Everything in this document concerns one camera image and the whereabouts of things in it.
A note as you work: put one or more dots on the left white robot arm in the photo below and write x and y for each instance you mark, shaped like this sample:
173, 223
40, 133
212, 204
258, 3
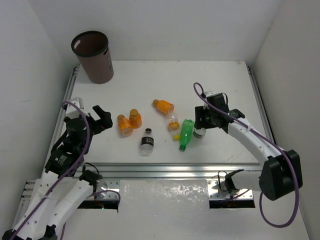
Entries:
48, 212

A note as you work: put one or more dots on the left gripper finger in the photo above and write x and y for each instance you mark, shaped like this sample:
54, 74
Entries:
100, 112
105, 120

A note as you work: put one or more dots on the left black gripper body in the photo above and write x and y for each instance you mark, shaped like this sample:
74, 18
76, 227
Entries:
95, 122

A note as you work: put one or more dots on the clear bottle black cap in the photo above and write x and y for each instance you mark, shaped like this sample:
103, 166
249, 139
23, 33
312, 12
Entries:
199, 133

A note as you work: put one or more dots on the orange bottle left inner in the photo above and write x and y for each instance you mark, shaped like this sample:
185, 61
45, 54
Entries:
135, 118

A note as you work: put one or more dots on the clear bottle yellow cap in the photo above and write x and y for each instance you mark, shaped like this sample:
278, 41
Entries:
173, 126

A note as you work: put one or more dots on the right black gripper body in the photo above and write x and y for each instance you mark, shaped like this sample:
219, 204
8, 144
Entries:
205, 118

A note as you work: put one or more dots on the orange bottle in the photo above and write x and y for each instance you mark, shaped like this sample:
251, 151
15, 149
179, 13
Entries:
124, 125
135, 118
163, 106

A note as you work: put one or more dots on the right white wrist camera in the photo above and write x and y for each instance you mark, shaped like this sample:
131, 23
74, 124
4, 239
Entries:
207, 95

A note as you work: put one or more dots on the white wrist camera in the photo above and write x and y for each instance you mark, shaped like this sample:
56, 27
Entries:
73, 110
207, 95

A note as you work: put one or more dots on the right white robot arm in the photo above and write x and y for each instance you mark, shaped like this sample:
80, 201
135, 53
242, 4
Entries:
281, 170

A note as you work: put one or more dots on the orange bottle far centre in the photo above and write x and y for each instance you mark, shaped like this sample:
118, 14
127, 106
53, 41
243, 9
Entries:
163, 106

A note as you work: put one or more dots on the brown plastic waste bin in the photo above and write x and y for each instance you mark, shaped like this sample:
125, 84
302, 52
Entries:
92, 50

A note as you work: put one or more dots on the aluminium front rail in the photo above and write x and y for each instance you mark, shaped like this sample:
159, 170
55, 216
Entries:
168, 171

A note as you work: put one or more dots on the orange bottle left outer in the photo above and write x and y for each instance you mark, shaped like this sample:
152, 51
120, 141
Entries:
124, 125

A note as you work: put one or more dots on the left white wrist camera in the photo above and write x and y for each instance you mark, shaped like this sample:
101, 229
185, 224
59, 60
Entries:
73, 110

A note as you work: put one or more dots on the green plastic bottle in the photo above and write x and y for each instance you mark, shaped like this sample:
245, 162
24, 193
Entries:
186, 134

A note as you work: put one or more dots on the clear bottle black label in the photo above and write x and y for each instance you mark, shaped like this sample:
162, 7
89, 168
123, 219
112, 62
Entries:
147, 143

